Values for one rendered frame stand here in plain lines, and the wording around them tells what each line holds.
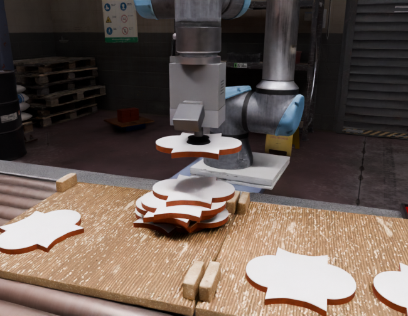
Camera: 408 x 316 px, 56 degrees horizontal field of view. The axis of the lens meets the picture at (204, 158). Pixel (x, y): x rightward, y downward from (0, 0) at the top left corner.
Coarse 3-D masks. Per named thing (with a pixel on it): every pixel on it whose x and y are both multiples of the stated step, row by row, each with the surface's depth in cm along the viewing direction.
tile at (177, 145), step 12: (156, 144) 68; (168, 144) 68; (180, 144) 68; (216, 144) 68; (228, 144) 68; (240, 144) 68; (180, 156) 64; (192, 156) 64; (204, 156) 64; (216, 156) 63
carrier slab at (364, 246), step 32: (256, 224) 72; (288, 224) 72; (320, 224) 72; (352, 224) 72; (384, 224) 72; (224, 256) 62; (256, 256) 62; (352, 256) 62; (384, 256) 62; (224, 288) 54
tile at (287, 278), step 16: (272, 256) 60; (288, 256) 60; (304, 256) 60; (320, 256) 60; (256, 272) 56; (272, 272) 56; (288, 272) 56; (304, 272) 56; (320, 272) 56; (336, 272) 56; (256, 288) 54; (272, 288) 53; (288, 288) 53; (304, 288) 53; (320, 288) 53; (336, 288) 53; (352, 288) 53; (304, 304) 50; (320, 304) 50; (336, 304) 51
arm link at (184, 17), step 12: (180, 0) 59; (192, 0) 58; (204, 0) 59; (216, 0) 60; (228, 0) 64; (180, 12) 60; (192, 12) 59; (204, 12) 59; (216, 12) 60; (180, 24) 61; (192, 24) 60; (204, 24) 60; (216, 24) 61
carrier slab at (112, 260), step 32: (64, 192) 87; (96, 192) 87; (128, 192) 87; (96, 224) 72; (128, 224) 72; (224, 224) 72; (0, 256) 62; (32, 256) 62; (64, 256) 62; (96, 256) 62; (128, 256) 62; (160, 256) 62; (192, 256) 62; (64, 288) 56; (96, 288) 54; (128, 288) 54; (160, 288) 54
